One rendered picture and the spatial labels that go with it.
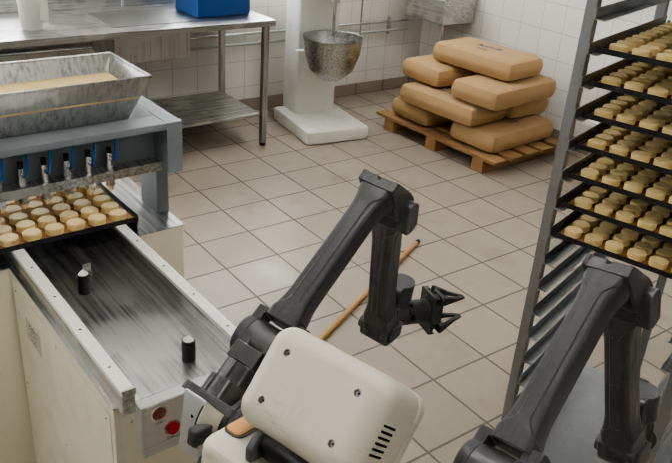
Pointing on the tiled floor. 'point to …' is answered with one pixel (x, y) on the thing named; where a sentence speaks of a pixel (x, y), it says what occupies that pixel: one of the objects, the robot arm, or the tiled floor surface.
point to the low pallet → (483, 161)
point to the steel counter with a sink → (144, 41)
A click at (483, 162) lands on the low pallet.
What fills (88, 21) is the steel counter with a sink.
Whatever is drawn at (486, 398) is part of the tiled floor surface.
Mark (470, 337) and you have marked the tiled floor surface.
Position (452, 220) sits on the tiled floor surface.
